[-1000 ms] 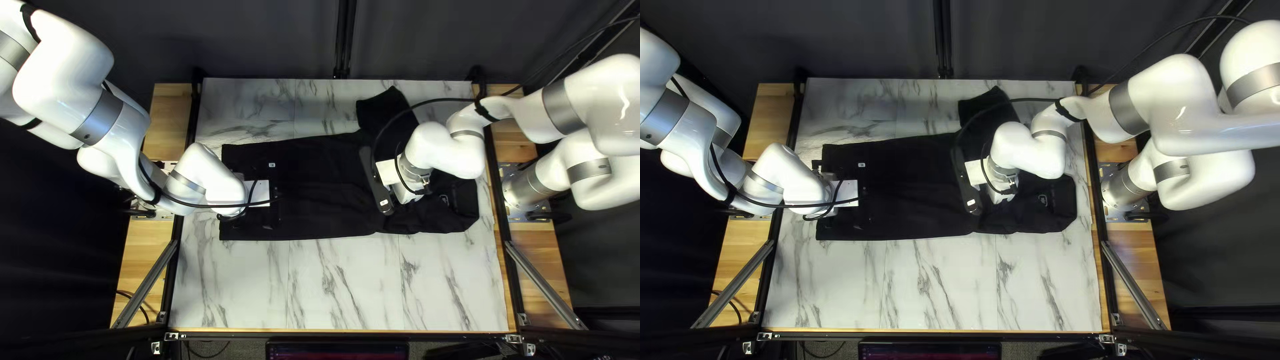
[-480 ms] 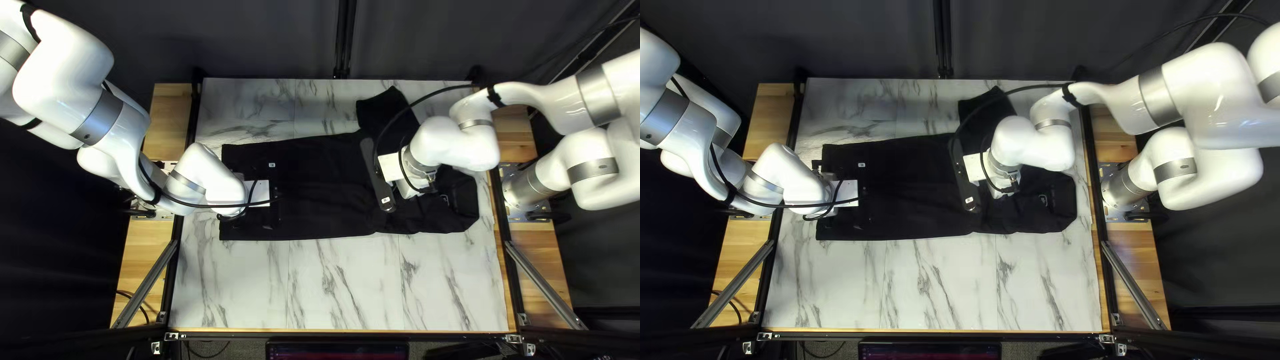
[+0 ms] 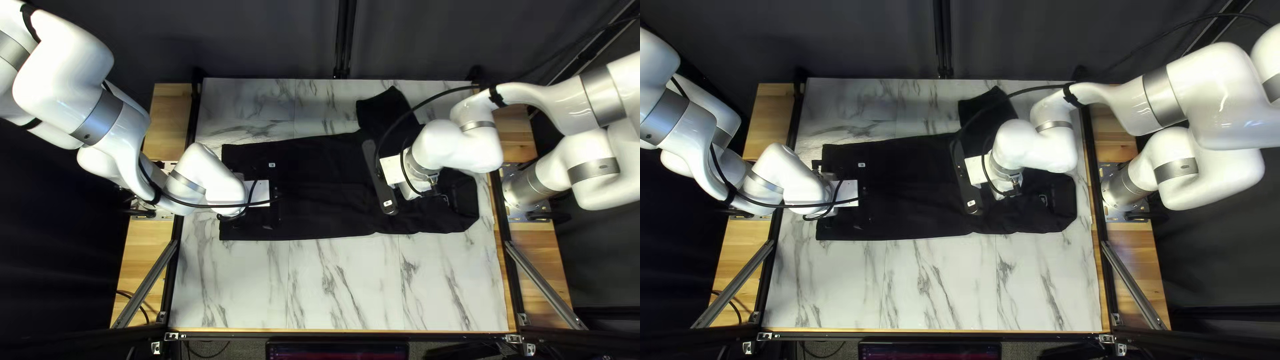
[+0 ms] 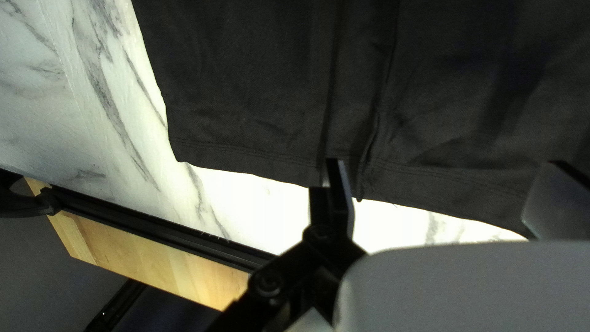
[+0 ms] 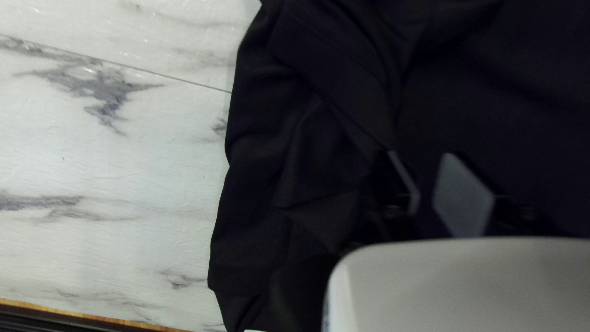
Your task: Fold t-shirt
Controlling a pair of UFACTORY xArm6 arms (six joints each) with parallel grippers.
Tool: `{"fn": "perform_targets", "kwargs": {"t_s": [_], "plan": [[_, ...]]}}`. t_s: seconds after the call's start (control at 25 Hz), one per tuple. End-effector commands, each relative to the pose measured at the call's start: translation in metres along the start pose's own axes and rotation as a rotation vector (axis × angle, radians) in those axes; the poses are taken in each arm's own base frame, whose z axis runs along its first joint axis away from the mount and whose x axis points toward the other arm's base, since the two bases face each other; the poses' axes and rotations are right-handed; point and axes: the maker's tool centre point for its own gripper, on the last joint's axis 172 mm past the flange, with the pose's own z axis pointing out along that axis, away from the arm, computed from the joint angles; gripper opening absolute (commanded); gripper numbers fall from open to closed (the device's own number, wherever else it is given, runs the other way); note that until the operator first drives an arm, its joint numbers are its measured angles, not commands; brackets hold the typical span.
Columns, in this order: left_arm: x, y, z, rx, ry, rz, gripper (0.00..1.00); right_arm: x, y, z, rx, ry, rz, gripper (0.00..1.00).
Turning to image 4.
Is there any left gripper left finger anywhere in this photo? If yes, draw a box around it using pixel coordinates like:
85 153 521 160
205 158 368 332

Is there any black t-shirt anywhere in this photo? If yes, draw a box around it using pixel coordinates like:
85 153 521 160
131 0 590 236

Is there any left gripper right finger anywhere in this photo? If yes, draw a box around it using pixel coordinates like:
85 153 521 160
521 160 590 241

